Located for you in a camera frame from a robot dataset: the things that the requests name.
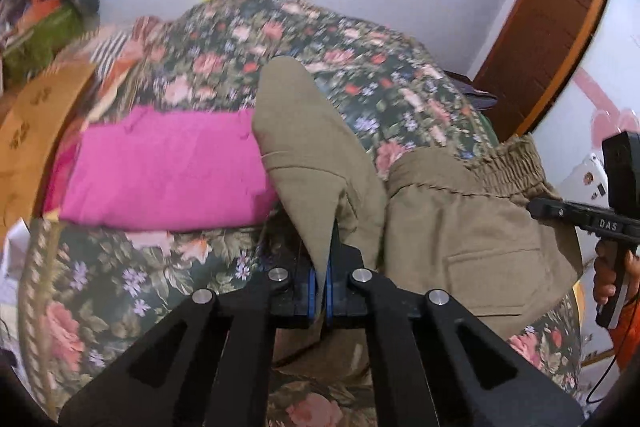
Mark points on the folded pink cloth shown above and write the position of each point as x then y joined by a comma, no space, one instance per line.
160,167

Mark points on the grey backpack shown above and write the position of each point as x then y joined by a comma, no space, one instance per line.
475,94

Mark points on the white papers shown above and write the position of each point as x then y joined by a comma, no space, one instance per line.
12,257

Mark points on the person's right forearm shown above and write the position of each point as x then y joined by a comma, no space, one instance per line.
631,337

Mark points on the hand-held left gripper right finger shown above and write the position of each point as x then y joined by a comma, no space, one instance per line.
330,302

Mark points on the olive green pants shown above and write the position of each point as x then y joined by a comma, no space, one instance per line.
450,217

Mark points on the white plastic object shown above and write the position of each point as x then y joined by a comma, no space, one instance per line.
580,187

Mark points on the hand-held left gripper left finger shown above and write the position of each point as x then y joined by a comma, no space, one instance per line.
311,297

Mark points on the brown wooden door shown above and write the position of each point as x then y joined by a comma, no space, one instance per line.
550,17

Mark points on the wardrobe with heart-print sliding doors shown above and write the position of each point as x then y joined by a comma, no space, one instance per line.
615,57

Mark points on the green fabric bag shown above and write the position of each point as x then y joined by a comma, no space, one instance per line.
45,37

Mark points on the striped colourful blanket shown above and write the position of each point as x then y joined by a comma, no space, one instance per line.
125,52

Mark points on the bamboo lap desk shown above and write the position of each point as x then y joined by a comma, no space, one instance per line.
35,117

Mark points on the floral bedspread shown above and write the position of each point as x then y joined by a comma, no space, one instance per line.
350,57

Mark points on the person's right hand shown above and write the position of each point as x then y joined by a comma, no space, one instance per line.
605,272

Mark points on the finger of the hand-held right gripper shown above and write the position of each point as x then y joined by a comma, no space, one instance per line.
552,209

